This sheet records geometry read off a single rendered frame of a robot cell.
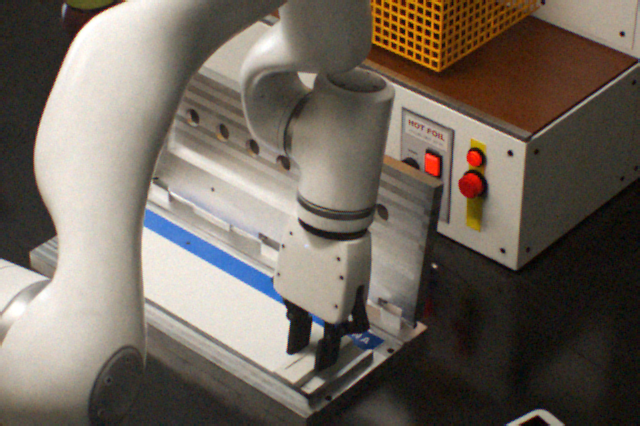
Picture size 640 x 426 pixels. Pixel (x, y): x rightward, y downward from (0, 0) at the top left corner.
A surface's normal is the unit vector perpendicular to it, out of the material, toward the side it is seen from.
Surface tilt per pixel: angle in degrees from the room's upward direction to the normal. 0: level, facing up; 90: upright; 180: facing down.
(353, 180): 84
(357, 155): 84
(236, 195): 81
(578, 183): 90
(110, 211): 57
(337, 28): 99
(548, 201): 90
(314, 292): 77
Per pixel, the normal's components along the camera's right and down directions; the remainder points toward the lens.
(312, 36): -0.29, 0.74
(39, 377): -0.26, 0.00
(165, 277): 0.00, -0.81
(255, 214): -0.65, 0.30
